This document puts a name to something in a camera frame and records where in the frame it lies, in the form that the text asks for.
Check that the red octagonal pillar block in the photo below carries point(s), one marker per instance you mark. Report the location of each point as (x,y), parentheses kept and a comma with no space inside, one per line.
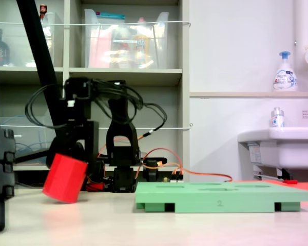
(64,179)

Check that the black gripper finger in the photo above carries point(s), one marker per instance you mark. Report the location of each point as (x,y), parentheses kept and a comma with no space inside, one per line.
(72,150)
(91,143)

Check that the small red flat piece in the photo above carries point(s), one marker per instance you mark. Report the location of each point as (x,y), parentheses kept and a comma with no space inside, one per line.
(290,182)

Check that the black table clamp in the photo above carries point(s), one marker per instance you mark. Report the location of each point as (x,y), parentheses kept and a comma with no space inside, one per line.
(152,170)

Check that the black tripod brace bar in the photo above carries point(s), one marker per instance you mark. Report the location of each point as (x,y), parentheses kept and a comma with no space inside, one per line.
(30,156)

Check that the dark glass bottle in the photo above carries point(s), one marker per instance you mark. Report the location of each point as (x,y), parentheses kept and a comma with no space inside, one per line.
(1,51)

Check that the red capped bottle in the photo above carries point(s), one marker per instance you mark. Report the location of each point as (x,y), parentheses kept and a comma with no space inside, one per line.
(43,11)

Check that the clear plastic storage bin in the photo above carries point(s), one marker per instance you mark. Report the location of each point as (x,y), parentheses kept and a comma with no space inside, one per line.
(125,46)
(15,51)
(20,138)

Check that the white foam soap bottle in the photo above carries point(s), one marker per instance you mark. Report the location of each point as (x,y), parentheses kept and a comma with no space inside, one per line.
(285,77)

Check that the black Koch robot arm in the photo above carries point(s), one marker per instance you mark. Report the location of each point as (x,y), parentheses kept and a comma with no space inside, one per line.
(122,143)

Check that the green shape sorter board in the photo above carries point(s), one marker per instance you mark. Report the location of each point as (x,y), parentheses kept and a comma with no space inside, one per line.
(220,197)

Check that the notched black stack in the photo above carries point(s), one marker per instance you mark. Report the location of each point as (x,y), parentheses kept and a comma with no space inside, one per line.
(1,166)

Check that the small clear sanitizer bottle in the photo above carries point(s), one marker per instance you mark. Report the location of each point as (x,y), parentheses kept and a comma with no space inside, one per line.
(277,119)

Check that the grey shelf unit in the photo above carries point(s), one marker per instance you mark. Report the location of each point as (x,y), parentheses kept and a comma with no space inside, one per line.
(184,77)

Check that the white sink basin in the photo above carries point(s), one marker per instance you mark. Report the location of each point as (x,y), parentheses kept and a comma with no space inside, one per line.
(292,148)

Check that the red arm base mount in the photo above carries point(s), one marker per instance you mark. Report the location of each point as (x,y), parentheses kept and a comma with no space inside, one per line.
(95,186)

